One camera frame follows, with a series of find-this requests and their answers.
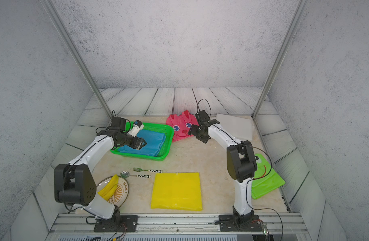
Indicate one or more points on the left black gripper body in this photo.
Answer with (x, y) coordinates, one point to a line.
(128, 139)

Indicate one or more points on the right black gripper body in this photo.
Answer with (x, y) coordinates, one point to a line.
(196, 131)

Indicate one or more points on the pink bunny raincoat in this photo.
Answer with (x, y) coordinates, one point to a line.
(181, 125)

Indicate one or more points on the blue raincoat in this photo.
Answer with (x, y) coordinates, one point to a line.
(155, 141)

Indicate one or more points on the green plastic basket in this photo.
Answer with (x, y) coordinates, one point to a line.
(164, 151)

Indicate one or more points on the yellow raincoat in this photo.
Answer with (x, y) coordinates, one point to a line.
(179, 191)

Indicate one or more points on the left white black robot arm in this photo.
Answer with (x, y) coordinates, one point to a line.
(73, 182)

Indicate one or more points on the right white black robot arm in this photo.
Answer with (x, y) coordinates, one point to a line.
(241, 163)

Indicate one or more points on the white folded raincoat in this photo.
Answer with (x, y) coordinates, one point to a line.
(238, 127)

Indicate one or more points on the green frog folded raincoat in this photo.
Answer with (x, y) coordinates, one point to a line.
(266, 179)

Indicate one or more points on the yellow bananas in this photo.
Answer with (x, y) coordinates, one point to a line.
(109, 190)

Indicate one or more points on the round patterned plate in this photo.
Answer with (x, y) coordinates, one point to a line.
(120, 194)

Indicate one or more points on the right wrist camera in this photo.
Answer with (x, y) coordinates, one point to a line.
(202, 117)

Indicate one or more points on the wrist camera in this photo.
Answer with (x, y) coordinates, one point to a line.
(202, 117)
(118, 123)

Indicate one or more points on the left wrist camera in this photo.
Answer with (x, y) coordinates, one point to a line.
(118, 123)

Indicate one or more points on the fork with zebra handle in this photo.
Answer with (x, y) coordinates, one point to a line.
(147, 170)

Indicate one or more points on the spoon with zebra handle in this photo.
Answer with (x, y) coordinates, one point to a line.
(126, 174)

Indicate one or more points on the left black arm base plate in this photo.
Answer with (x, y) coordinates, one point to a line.
(115, 223)

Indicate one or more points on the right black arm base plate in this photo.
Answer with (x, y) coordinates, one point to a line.
(239, 223)

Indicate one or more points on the aluminium front rail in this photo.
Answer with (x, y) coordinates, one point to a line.
(212, 226)

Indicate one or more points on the left metal corner post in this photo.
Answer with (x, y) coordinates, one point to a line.
(64, 34)

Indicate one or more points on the metal corner post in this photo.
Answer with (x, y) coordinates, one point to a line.
(301, 7)
(64, 34)

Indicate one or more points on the right metal corner post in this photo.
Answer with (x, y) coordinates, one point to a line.
(301, 7)

